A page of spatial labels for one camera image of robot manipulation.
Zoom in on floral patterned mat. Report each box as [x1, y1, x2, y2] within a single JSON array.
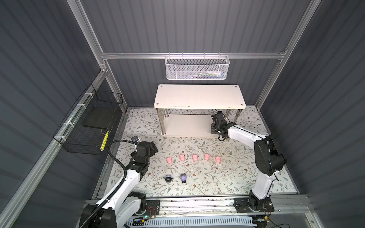
[[102, 106, 297, 199]]

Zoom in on white ribbed cable duct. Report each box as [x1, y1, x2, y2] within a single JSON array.
[[126, 216, 257, 228]]

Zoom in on dark purple toy left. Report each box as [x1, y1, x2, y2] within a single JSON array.
[[164, 175, 173, 183]]

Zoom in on white two-tier shelf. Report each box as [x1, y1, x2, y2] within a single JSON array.
[[154, 84, 246, 138]]

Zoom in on items in white basket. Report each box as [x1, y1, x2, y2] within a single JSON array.
[[188, 70, 227, 80]]

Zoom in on yellow label tag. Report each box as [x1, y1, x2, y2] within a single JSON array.
[[100, 130, 109, 152]]

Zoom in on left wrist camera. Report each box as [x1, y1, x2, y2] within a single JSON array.
[[131, 136, 140, 143]]

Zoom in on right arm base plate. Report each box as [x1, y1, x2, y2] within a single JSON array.
[[233, 197, 275, 213]]

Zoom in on black wire mesh basket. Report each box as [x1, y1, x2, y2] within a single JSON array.
[[53, 85, 124, 155]]

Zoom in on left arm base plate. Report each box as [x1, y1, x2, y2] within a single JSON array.
[[135, 200, 161, 217]]

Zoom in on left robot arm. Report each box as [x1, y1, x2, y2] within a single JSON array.
[[79, 136, 158, 228]]

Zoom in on white wire mesh basket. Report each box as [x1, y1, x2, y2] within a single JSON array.
[[164, 55, 230, 80]]

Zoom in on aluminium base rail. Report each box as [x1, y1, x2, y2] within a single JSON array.
[[146, 194, 315, 217]]

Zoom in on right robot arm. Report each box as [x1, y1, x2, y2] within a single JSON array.
[[211, 111, 286, 212]]

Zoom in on black pad in basket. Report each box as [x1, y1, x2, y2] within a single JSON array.
[[83, 107, 115, 130]]

